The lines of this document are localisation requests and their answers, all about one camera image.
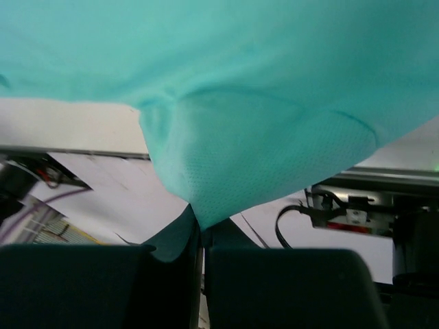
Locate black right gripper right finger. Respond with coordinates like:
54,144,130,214
202,219,259,249

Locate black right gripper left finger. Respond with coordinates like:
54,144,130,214
142,205,200,263

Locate teal t-shirt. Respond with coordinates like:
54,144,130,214
1,1,438,229

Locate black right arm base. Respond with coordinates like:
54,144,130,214
274,183,438,289

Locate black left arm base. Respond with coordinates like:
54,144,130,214
1,149,90,202

